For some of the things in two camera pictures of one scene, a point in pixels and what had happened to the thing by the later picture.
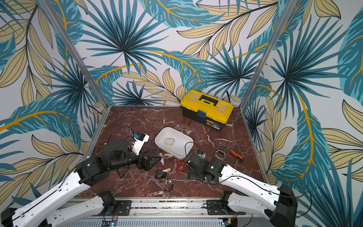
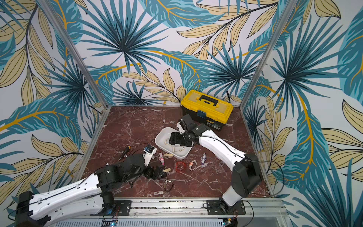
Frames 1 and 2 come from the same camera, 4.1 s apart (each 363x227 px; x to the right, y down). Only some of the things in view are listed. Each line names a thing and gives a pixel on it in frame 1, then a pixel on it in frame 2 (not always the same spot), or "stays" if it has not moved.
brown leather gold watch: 165,188 stays
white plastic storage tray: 174,142 stays
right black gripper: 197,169 -> 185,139
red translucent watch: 180,166 stays
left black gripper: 148,165 -> 150,174
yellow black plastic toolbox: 213,112 stays
